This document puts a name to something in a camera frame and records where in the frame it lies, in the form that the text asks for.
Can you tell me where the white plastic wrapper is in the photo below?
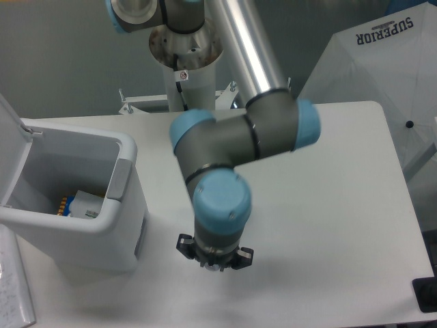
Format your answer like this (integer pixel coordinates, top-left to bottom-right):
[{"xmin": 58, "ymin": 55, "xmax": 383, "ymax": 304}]
[{"xmin": 69, "ymin": 191, "xmax": 104, "ymax": 219}]

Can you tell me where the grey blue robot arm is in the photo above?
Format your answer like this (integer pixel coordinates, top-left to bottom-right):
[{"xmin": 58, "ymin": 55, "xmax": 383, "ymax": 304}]
[{"xmin": 106, "ymin": 1, "xmax": 321, "ymax": 271}]

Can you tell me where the white metal mounting bracket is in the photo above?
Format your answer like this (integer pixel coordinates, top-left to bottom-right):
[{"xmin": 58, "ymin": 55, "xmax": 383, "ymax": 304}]
[{"xmin": 119, "ymin": 81, "xmax": 246, "ymax": 115}]

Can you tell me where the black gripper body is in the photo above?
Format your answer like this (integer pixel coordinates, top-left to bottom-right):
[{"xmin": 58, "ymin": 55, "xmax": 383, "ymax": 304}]
[{"xmin": 194, "ymin": 237, "xmax": 240, "ymax": 271}]

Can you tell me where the white trash can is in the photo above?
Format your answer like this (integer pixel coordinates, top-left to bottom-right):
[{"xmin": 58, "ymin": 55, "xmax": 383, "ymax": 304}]
[{"xmin": 1, "ymin": 100, "xmax": 147, "ymax": 272}]

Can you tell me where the blue snack package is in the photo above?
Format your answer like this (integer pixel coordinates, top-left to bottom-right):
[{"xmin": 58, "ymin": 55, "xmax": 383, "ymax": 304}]
[{"xmin": 57, "ymin": 195, "xmax": 75, "ymax": 217}]

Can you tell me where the white umbrella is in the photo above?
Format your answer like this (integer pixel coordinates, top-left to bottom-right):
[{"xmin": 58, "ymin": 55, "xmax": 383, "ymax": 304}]
[{"xmin": 299, "ymin": 2, "xmax": 436, "ymax": 180}]

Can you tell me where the crushed clear plastic bottle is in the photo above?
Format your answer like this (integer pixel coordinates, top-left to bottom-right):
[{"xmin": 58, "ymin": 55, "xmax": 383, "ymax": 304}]
[{"xmin": 205, "ymin": 265, "xmax": 220, "ymax": 272}]

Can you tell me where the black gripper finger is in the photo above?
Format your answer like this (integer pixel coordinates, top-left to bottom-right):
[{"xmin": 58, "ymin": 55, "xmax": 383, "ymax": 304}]
[
  {"xmin": 229, "ymin": 247, "xmax": 254, "ymax": 270},
  {"xmin": 176, "ymin": 234, "xmax": 199, "ymax": 261}
]

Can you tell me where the black device at edge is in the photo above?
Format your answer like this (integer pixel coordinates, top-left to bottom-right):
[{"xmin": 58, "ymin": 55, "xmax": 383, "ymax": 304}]
[{"xmin": 412, "ymin": 277, "xmax": 436, "ymax": 313}]

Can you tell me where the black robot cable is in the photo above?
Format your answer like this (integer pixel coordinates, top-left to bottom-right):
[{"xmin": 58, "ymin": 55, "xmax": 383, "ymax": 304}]
[{"xmin": 171, "ymin": 53, "xmax": 189, "ymax": 112}]

